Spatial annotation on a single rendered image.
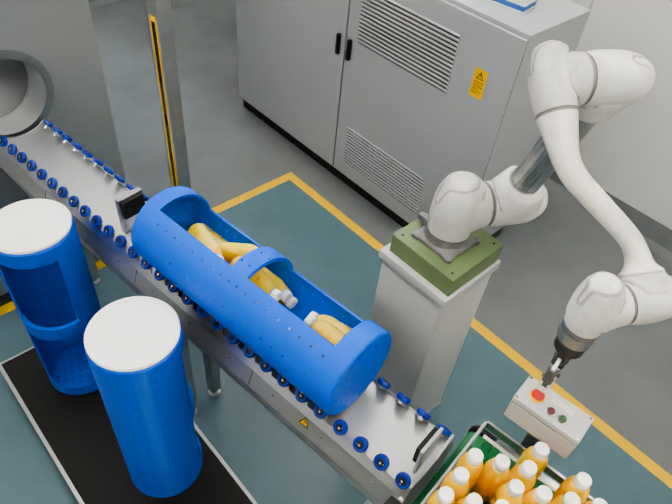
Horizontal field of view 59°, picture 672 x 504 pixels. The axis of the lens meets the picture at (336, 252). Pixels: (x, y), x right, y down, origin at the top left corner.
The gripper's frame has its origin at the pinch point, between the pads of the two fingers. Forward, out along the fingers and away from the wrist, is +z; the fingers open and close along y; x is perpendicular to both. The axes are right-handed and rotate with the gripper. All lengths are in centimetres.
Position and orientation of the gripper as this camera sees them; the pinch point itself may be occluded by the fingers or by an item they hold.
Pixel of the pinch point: (546, 383)
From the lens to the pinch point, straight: 174.4
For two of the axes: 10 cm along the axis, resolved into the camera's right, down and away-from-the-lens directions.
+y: 6.6, -5.0, 5.7
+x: -7.5, -5.1, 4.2
